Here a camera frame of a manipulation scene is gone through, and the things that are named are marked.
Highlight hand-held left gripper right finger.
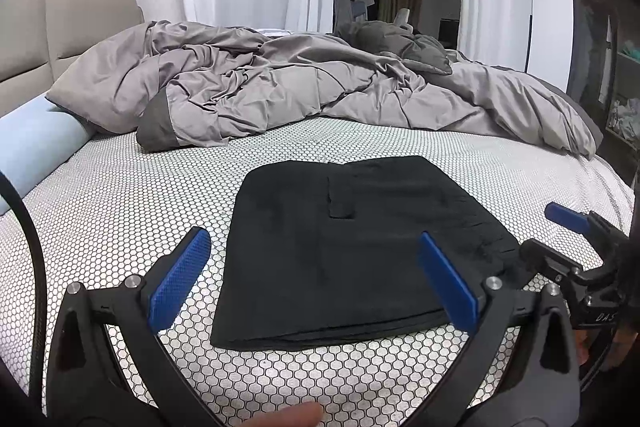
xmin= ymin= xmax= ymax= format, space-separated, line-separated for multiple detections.
xmin=418 ymin=232 xmax=584 ymax=427

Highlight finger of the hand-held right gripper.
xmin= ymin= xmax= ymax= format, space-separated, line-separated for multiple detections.
xmin=544 ymin=202 xmax=607 ymax=234
xmin=519 ymin=238 xmax=585 ymax=286

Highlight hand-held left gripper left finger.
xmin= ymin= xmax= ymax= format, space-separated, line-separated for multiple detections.
xmin=47 ymin=227 xmax=222 ymax=427

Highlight black pants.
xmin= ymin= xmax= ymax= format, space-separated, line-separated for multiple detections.
xmin=210 ymin=155 xmax=522 ymax=352

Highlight person's right hand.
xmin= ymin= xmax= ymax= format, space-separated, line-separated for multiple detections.
xmin=575 ymin=313 xmax=636 ymax=366

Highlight person's left hand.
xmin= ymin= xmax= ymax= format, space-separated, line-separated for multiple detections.
xmin=234 ymin=401 xmax=324 ymax=427

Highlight white honeycomb bed mattress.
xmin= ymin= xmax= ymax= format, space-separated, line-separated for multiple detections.
xmin=0 ymin=113 xmax=637 ymax=427

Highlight dark open wardrobe shelf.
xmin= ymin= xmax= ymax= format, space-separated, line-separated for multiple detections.
xmin=570 ymin=0 xmax=640 ymax=172

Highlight light blue pillow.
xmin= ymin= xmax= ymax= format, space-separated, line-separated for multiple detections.
xmin=0 ymin=101 xmax=97 ymax=216

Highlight grey duvet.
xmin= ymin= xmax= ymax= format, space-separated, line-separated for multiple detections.
xmin=45 ymin=20 xmax=604 ymax=158

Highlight black screen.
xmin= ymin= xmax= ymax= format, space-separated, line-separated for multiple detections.
xmin=439 ymin=19 xmax=461 ymax=51

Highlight dark grey pillow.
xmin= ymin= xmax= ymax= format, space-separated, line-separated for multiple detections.
xmin=349 ymin=20 xmax=454 ymax=76

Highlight beige padded headboard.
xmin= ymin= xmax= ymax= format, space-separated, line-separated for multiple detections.
xmin=0 ymin=0 xmax=147 ymax=118

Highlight grey chair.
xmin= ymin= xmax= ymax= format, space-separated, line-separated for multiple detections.
xmin=353 ymin=0 xmax=377 ymax=24
xmin=333 ymin=0 xmax=355 ymax=34

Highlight black cable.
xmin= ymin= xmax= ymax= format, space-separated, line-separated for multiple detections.
xmin=0 ymin=171 xmax=49 ymax=413

